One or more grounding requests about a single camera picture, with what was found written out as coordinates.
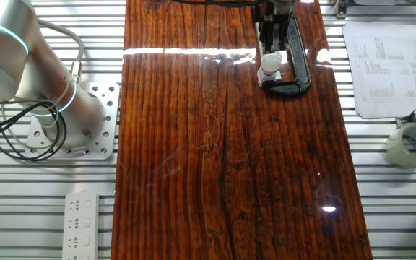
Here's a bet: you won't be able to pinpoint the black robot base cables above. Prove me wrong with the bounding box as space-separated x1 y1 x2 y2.
0 101 68 162

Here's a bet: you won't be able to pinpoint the white power strip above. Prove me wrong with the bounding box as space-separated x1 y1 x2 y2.
62 190 100 260

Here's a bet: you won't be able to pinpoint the black C-clamp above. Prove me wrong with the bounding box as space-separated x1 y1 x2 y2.
251 0 313 97

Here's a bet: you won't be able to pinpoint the white light bulb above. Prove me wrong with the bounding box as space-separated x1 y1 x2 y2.
261 51 284 76

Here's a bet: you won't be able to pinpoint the clear tape roll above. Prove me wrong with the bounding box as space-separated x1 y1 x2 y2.
385 121 416 169

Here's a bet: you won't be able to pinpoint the silver corner bracket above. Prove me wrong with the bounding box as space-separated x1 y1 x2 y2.
334 0 349 20

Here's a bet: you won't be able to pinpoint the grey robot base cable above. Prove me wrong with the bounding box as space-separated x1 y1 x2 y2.
36 17 86 84

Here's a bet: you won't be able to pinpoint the printed paper sheets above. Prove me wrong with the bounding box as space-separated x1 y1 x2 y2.
342 21 416 119

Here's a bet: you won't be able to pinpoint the white bulb socket adapter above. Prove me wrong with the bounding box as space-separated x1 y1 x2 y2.
257 68 283 87

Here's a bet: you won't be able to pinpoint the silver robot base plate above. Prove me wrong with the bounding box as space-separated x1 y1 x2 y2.
25 81 121 160

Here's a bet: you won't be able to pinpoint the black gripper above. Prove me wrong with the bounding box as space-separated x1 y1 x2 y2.
252 0 296 54

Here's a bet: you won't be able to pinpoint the brown wooden board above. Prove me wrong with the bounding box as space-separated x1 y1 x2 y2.
110 0 374 260

